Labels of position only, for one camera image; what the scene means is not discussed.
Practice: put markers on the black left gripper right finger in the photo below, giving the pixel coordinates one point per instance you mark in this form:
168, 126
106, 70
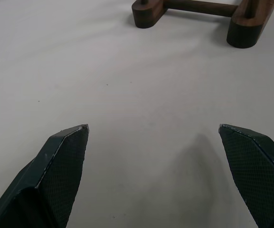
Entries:
253, 171

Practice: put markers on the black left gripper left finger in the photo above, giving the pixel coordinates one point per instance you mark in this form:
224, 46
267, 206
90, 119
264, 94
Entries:
49, 175

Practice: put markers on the dark wooden stand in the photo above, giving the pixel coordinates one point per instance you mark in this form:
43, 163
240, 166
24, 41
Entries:
243, 23

